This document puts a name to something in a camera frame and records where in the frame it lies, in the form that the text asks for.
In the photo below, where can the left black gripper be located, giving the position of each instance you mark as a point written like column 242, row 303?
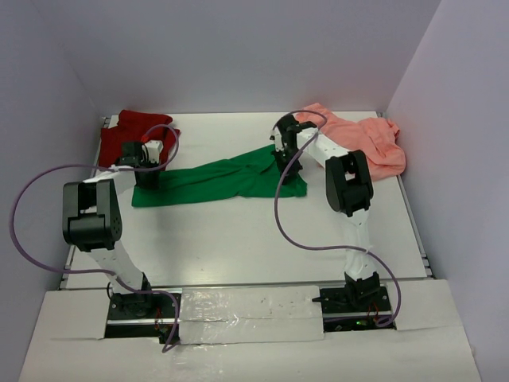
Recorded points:
column 154, row 183

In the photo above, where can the red t shirt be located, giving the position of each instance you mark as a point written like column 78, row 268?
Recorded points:
column 132, row 126

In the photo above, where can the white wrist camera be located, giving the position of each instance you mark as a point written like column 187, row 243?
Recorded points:
column 151, row 150
column 276, row 138

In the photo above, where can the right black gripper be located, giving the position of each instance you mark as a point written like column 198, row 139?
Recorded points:
column 282, row 168

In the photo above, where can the salmon pink t shirt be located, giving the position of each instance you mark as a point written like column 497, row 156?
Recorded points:
column 375, row 136

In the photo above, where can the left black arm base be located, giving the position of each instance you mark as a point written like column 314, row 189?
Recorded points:
column 139, row 315

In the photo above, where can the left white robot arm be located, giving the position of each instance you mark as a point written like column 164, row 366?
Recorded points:
column 92, row 221

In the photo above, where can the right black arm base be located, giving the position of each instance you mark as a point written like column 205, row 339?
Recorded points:
column 341, row 314

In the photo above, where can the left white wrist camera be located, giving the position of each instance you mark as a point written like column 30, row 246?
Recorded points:
column 151, row 150

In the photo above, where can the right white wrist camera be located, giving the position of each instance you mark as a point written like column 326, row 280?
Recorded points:
column 276, row 138

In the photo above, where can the silver tape sheet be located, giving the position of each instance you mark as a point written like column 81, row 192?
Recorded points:
column 224, row 316

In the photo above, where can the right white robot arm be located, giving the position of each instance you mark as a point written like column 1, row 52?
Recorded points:
column 348, row 191

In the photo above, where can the green t shirt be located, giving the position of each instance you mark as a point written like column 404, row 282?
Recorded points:
column 254, row 174

